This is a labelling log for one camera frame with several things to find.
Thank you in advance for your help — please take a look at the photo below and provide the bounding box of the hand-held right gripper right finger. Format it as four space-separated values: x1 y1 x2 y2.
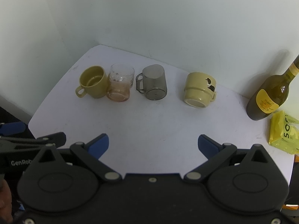
184 134 277 183

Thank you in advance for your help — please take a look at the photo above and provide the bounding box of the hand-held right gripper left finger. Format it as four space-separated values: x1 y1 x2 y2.
30 133 122 183

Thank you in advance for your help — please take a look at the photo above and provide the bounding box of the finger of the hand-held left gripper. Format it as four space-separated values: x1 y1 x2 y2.
0 122 27 136
0 132 67 153

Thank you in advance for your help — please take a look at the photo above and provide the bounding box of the pale yellow printed cup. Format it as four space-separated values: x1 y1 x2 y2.
183 72 217 109

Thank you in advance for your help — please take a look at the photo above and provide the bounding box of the clear pinkish glass cup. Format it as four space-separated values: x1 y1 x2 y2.
107 63 135 102

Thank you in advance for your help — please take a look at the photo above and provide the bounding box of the olive yellow cup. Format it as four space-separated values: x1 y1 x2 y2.
75 65 108 99

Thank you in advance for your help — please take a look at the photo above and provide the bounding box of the grey transparent cup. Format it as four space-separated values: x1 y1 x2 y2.
136 64 168 101

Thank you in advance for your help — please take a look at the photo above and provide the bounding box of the person's left hand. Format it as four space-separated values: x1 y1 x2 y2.
0 178 13 224

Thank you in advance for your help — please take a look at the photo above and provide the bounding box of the green glass bottle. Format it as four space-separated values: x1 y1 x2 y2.
246 54 299 121

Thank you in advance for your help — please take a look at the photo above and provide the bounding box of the yellow packet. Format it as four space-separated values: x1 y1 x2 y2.
268 110 299 155

